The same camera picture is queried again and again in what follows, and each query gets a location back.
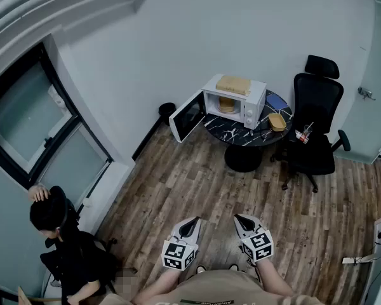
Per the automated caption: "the person's right forearm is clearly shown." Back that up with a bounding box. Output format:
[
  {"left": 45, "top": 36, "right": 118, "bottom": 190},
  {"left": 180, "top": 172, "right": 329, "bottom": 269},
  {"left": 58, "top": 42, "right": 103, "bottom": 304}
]
[{"left": 257, "top": 259, "right": 298, "bottom": 298}]

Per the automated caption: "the person's left forearm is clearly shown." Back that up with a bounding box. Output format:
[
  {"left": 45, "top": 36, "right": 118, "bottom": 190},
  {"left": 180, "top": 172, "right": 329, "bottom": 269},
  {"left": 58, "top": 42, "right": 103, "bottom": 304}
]
[{"left": 131, "top": 267, "right": 182, "bottom": 305}]

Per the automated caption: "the blue notebook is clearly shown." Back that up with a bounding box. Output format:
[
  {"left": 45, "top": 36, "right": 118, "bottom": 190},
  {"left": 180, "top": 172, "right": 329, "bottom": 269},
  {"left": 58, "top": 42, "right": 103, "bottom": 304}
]
[{"left": 265, "top": 93, "right": 288, "bottom": 111}]

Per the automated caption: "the pale green door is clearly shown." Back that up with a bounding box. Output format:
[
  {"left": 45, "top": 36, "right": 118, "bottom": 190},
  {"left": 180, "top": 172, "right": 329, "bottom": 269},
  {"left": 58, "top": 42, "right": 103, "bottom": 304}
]
[{"left": 333, "top": 0, "right": 381, "bottom": 165}]

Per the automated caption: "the black framed window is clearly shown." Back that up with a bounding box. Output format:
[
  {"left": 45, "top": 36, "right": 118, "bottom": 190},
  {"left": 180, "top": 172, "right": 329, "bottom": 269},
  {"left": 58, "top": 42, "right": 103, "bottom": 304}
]
[{"left": 0, "top": 41, "right": 114, "bottom": 209}]

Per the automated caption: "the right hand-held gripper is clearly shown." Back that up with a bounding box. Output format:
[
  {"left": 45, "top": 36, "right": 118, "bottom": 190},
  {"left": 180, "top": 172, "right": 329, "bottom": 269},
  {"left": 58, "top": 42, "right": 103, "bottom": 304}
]
[{"left": 234, "top": 213, "right": 274, "bottom": 263}]

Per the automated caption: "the round black marble table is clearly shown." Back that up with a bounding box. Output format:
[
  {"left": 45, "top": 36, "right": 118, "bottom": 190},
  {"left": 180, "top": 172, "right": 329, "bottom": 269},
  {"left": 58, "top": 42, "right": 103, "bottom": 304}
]
[{"left": 203, "top": 89, "right": 293, "bottom": 173}]

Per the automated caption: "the white power strip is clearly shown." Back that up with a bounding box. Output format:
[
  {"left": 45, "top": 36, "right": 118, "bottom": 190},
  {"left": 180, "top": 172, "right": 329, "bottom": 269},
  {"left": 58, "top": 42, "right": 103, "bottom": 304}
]
[{"left": 342, "top": 254, "right": 379, "bottom": 265}]

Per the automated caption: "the white microwave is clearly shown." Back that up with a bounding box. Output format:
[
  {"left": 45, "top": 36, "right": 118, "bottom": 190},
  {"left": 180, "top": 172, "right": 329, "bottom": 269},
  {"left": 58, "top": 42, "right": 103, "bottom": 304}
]
[{"left": 168, "top": 73, "right": 267, "bottom": 144}]

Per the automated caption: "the tan wooden board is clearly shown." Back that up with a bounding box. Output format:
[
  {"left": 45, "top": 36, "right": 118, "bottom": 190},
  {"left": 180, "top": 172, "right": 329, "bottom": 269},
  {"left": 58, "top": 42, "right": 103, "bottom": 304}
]
[{"left": 216, "top": 76, "right": 252, "bottom": 95}]

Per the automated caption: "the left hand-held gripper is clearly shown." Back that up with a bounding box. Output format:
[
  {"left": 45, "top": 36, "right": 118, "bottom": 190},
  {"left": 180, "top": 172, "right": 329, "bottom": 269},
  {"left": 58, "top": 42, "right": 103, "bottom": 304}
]
[{"left": 161, "top": 216, "right": 202, "bottom": 271}]

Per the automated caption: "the metal door handle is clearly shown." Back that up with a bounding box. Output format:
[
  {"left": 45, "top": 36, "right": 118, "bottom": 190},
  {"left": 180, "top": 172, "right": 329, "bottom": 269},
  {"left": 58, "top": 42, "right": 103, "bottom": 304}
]
[{"left": 358, "top": 86, "right": 376, "bottom": 101}]

